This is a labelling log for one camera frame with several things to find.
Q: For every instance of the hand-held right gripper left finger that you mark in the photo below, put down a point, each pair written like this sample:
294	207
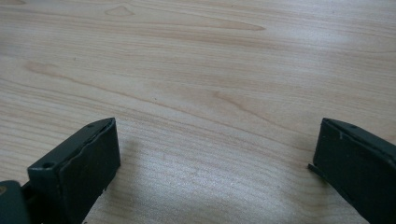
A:
77	174

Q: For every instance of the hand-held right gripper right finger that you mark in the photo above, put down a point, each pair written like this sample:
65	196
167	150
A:
358	168

